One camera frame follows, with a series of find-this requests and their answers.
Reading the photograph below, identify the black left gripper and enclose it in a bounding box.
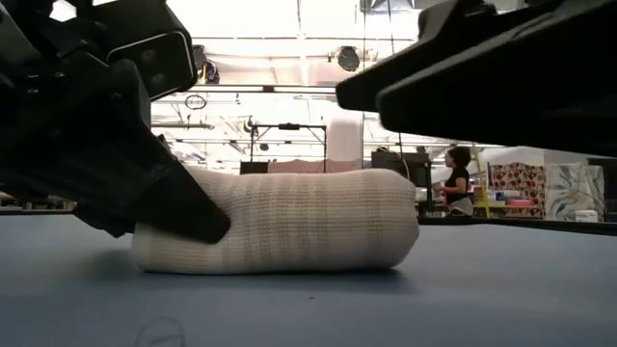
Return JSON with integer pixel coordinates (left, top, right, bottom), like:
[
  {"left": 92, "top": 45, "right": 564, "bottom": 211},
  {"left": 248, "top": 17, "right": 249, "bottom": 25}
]
[{"left": 0, "top": 12, "right": 231, "bottom": 245}]

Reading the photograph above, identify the white checked towel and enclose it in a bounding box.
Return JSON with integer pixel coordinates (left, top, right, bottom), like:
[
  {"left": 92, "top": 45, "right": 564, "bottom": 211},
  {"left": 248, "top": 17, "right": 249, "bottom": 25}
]
[{"left": 130, "top": 166, "right": 420, "bottom": 275}]

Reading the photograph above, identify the brown floral fabric panel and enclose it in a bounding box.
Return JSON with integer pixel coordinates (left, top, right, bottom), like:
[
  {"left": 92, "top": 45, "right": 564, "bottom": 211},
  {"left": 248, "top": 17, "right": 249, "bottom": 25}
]
[{"left": 487, "top": 162, "right": 549, "bottom": 219}]

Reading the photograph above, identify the person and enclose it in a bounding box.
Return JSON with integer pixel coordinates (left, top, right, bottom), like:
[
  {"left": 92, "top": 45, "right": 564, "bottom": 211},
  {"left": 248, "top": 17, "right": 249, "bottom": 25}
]
[{"left": 433, "top": 146, "right": 476, "bottom": 217}]

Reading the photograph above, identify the small black monitor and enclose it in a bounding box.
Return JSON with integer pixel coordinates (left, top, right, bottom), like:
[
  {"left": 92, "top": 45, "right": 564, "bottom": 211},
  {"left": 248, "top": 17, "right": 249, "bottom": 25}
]
[{"left": 239, "top": 161, "right": 270, "bottom": 175}]

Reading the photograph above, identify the green leaf fabric panel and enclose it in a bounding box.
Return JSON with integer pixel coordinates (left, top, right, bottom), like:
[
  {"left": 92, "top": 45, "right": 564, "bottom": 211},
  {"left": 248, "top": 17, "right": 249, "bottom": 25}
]
[{"left": 546, "top": 162, "right": 605, "bottom": 223}]

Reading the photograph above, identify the pink hanging cloth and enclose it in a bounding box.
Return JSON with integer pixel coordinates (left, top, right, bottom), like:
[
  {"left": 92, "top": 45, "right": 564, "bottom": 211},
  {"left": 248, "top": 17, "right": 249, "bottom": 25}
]
[{"left": 267, "top": 158, "right": 362, "bottom": 174}]

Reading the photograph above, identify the black cabinet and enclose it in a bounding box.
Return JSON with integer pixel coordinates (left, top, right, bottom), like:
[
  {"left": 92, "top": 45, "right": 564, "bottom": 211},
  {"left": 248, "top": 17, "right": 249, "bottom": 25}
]
[{"left": 586, "top": 157, "right": 617, "bottom": 224}]

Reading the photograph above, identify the hanging black cable loop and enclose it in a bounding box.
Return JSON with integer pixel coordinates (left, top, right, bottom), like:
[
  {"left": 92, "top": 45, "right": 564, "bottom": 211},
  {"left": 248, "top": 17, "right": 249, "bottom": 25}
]
[{"left": 184, "top": 93, "right": 208, "bottom": 111}]

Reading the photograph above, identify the yellow cable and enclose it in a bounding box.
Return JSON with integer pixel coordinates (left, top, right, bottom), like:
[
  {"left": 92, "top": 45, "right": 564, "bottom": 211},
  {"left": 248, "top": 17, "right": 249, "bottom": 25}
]
[{"left": 469, "top": 144, "right": 492, "bottom": 219}]

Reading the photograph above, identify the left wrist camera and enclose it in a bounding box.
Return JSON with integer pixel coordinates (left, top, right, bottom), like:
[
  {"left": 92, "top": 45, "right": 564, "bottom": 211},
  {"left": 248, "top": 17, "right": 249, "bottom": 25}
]
[{"left": 91, "top": 0, "right": 199, "bottom": 102}]

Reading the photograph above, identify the black rig frame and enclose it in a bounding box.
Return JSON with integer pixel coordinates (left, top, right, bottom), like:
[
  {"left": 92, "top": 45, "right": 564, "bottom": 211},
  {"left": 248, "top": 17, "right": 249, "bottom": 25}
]
[{"left": 249, "top": 122, "right": 328, "bottom": 174}]

